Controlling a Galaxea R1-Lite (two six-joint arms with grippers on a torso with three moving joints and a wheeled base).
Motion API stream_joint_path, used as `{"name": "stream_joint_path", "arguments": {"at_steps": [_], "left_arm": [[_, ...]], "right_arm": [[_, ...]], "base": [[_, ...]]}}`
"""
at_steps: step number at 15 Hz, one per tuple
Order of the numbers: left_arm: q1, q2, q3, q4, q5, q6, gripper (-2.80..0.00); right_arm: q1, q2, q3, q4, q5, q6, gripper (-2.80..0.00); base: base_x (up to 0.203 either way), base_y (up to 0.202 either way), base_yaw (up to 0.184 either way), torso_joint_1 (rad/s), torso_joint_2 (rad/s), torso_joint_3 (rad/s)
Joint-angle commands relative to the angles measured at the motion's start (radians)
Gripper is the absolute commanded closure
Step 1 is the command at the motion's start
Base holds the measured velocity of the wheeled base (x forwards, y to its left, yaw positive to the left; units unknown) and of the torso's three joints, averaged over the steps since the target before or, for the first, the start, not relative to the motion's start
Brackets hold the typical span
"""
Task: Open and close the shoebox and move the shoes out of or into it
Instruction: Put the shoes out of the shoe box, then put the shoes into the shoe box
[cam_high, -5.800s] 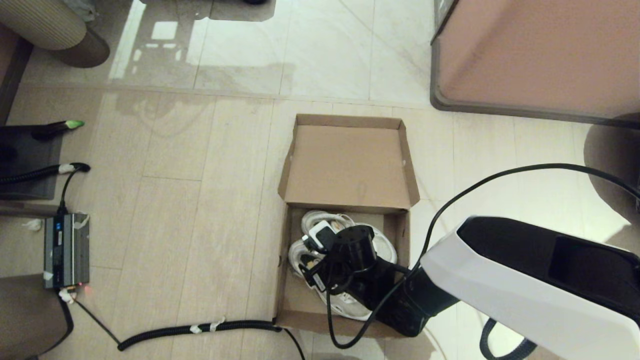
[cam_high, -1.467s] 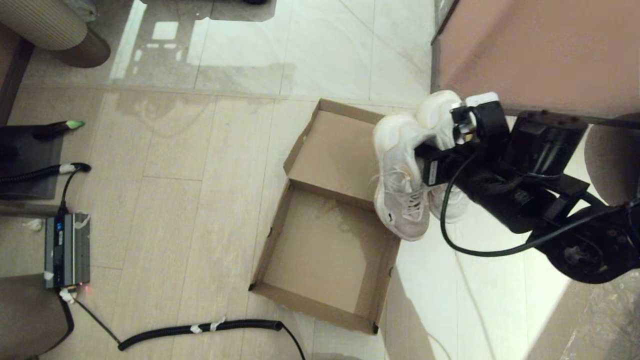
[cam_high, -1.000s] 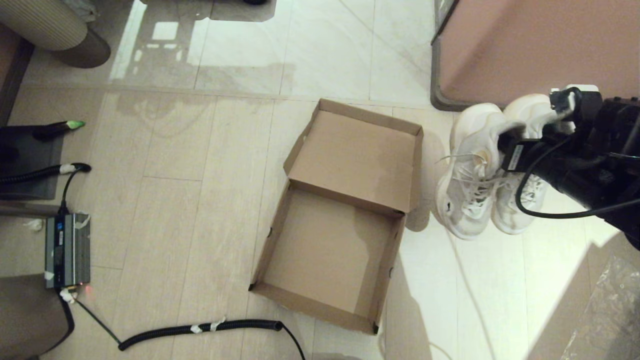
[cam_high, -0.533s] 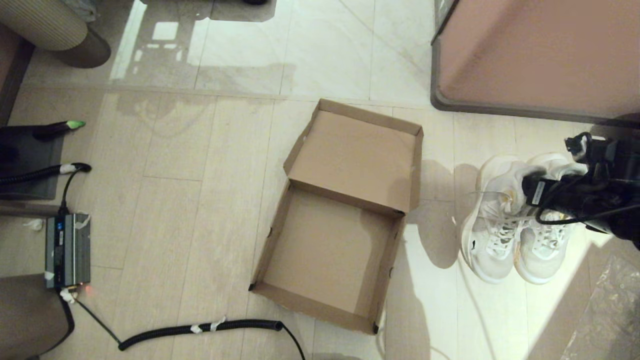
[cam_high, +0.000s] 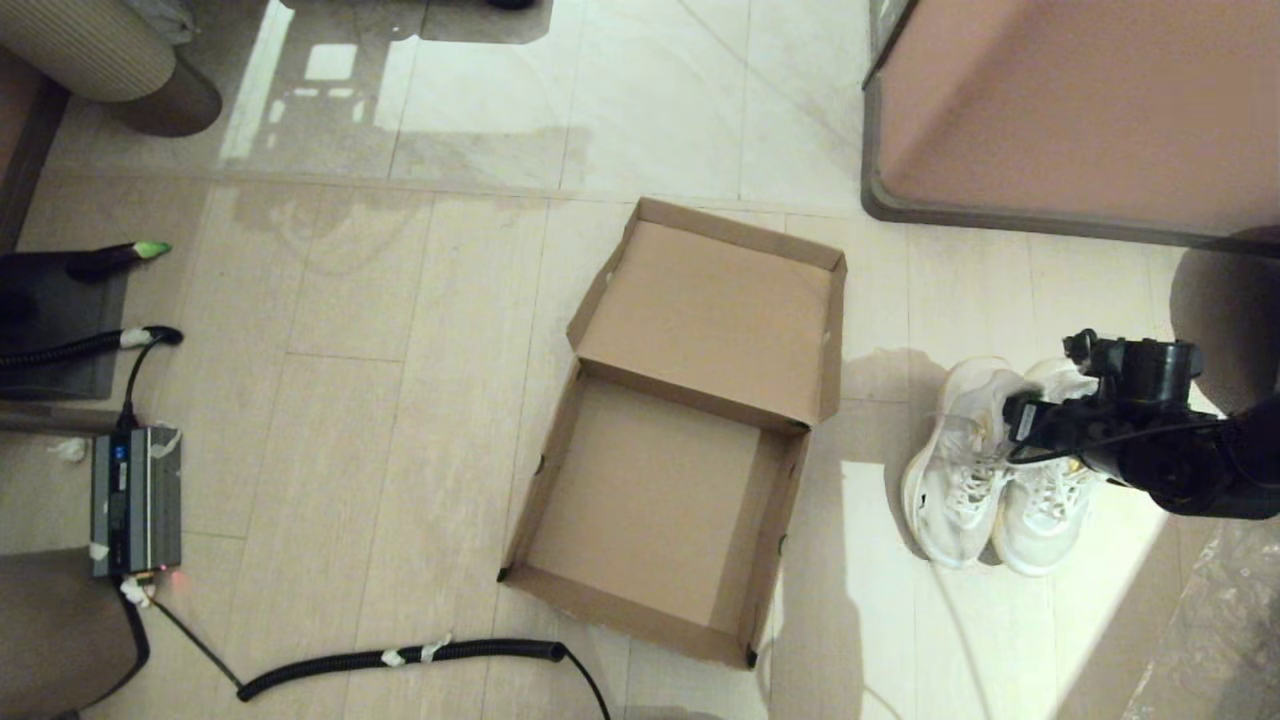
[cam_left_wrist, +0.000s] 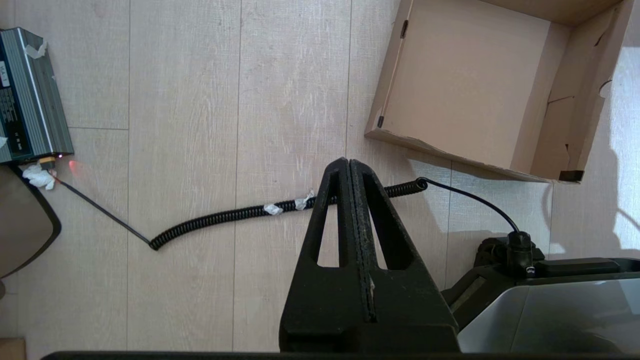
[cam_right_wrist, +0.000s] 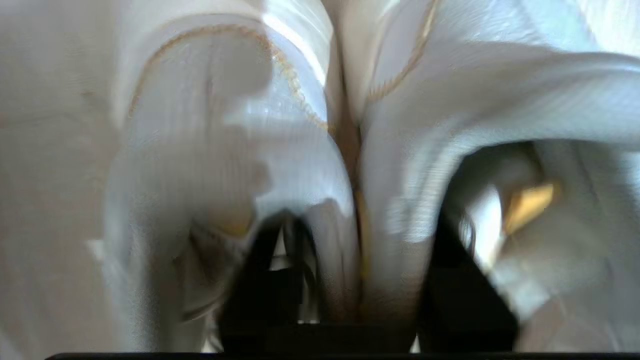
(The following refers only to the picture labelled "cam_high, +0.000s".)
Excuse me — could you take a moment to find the dark grey floor platform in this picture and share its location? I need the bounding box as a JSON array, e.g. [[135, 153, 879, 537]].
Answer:
[[0, 252, 129, 403]]

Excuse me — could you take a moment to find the pink cabinet with grey edge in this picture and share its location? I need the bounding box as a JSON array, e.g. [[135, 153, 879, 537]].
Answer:
[[860, 0, 1280, 251]]

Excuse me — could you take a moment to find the clear crinkled plastic wrap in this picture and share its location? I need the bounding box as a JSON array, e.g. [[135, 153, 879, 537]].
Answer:
[[1120, 520, 1280, 720]]

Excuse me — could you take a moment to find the black coiled cable conduit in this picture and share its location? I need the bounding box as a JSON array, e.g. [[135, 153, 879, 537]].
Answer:
[[148, 596, 611, 720]]

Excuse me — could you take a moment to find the brown wooden furniture panel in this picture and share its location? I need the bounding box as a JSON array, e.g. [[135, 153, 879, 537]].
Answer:
[[0, 50, 71, 251]]

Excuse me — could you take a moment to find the beige ribbed round pouf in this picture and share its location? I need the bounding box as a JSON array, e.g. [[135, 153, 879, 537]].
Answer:
[[0, 0, 224, 139]]

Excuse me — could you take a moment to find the grey cloth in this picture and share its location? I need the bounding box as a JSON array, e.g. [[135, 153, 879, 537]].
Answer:
[[125, 0, 196, 47]]

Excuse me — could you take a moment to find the black taped cable conduit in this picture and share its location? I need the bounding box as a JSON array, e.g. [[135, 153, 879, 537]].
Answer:
[[0, 327, 185, 431]]

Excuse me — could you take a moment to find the thick black power cable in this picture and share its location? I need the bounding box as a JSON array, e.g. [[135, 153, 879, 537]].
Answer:
[[75, 590, 151, 717]]

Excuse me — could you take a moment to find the brown rounded furniture base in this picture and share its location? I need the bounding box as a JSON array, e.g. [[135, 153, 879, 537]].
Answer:
[[0, 548, 141, 720]]

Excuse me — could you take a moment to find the grey power inverter box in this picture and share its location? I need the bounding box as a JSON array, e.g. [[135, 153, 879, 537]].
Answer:
[[90, 427, 184, 579]]

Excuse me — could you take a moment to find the brown cardboard shoe box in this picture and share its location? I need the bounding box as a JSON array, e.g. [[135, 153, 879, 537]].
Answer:
[[497, 196, 849, 669]]

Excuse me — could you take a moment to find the black green-tipped stick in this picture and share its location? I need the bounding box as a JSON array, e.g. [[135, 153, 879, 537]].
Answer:
[[66, 241, 174, 283]]

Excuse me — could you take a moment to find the white mesh sneaker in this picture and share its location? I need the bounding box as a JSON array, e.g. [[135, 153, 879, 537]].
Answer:
[[990, 357, 1111, 578], [900, 357, 1023, 571]]

